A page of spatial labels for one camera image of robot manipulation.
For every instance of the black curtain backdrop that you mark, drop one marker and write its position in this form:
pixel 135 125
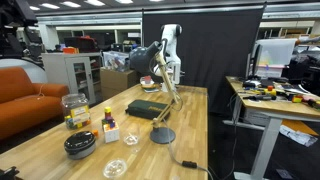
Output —
pixel 213 50

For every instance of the red block on plate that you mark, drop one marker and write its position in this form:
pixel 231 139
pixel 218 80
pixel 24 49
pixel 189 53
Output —
pixel 147 79

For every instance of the idle white robot arm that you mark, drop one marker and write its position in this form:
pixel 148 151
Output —
pixel 171 43

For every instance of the dark equipment rack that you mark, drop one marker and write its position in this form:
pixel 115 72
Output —
pixel 15 26

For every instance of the black handheld tool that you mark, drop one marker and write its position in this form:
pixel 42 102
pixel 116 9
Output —
pixel 260 97

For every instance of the small purple wooden block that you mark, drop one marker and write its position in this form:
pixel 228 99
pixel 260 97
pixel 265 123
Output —
pixel 109 118

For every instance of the small yellow wooden block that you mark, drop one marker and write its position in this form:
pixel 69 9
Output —
pixel 107 109

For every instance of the clear jar of coloured blocks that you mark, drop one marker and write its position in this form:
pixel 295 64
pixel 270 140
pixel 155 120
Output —
pixel 76 111

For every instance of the white plate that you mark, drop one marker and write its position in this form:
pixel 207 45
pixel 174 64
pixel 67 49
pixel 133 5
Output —
pixel 148 85

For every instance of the orange box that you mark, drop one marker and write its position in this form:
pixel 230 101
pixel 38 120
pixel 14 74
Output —
pixel 70 50

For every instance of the clear glass dish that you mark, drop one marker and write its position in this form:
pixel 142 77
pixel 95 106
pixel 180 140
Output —
pixel 115 168

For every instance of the brown cardboard box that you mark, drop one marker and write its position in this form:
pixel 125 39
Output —
pixel 116 81

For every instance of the clear glass cup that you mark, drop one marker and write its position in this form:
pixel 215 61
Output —
pixel 131 137

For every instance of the dark green flat case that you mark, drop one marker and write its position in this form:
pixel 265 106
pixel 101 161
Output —
pixel 146 108

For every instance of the wooden desk lamp grey shade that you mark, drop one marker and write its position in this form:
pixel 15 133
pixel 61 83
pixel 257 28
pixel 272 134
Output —
pixel 162 135

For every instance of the orange sofa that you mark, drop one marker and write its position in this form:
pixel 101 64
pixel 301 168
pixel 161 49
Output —
pixel 20 100

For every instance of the white glass-door cabinet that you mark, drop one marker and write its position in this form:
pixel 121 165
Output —
pixel 78 75

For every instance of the white paper sheets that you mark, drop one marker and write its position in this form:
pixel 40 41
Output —
pixel 298 136

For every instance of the computer monitor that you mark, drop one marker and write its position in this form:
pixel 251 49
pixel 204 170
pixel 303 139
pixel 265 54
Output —
pixel 275 53

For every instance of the wooden side desk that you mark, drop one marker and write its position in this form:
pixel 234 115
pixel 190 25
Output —
pixel 270 110

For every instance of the small orange wooden block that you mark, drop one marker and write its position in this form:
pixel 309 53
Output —
pixel 95 133

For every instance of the clear plastic storage bin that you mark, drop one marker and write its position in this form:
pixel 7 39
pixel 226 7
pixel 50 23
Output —
pixel 115 60

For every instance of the black clamp mount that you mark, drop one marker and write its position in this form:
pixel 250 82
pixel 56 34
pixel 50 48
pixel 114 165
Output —
pixel 8 173

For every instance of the red bag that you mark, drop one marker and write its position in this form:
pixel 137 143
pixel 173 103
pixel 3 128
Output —
pixel 81 43

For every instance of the small red wooden block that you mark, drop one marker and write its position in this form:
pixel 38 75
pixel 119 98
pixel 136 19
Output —
pixel 108 114

